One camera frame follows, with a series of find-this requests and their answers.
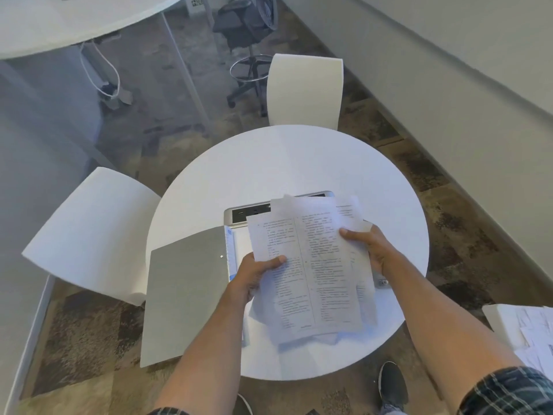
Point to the white box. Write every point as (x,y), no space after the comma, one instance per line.
(501,324)

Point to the stack of printed paper sheets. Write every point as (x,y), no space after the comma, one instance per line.
(315,272)

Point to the person's right forearm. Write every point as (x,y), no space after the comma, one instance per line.
(436,324)

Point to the white desk leg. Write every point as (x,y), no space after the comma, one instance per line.
(185,73)

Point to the grey open folder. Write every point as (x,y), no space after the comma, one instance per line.
(185,298)

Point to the small white floor sign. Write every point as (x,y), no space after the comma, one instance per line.
(196,5)

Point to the person's left forearm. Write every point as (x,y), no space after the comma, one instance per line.
(207,358)

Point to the white curved chair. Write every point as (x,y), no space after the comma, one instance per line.
(304,90)
(93,237)

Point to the person's left hand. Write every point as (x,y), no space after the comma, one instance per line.
(245,278)

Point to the silver table power outlet box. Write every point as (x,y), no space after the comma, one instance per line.
(242,213)

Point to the pile of loose paper sheets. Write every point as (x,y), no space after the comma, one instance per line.
(538,341)

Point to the black office chair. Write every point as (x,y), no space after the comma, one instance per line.
(246,25)

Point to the plaid shirt sleeve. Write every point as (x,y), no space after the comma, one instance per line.
(509,393)

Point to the person's left thumb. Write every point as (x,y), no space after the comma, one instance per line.
(273,262)

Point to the grey floor power strip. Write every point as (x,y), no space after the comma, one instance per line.
(116,95)

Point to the black shoe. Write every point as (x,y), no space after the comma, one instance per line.
(244,405)
(393,386)

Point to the person's right hand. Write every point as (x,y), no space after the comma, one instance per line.
(378,250)

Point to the person's right thumb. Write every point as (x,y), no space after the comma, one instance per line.
(353,235)

